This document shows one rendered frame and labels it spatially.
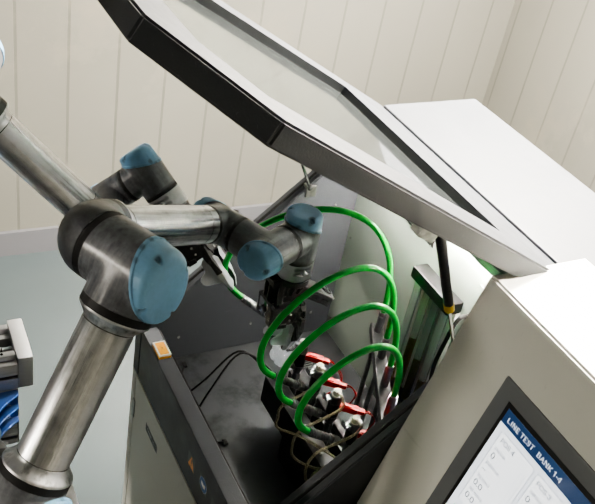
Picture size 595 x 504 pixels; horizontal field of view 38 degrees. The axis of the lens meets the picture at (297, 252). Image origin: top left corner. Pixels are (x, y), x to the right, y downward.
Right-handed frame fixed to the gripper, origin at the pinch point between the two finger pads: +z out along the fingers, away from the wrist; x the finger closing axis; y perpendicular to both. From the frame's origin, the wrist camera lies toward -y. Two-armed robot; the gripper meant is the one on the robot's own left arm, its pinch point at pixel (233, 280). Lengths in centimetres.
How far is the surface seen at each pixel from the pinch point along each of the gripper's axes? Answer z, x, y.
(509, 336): 21, 40, -51
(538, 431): 32, 51, -48
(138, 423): 25, -16, 51
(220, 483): 29.3, 26.3, 17.0
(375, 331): 29.7, -10.1, -18.1
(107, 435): 48, -80, 104
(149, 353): 7.7, -8.1, 31.6
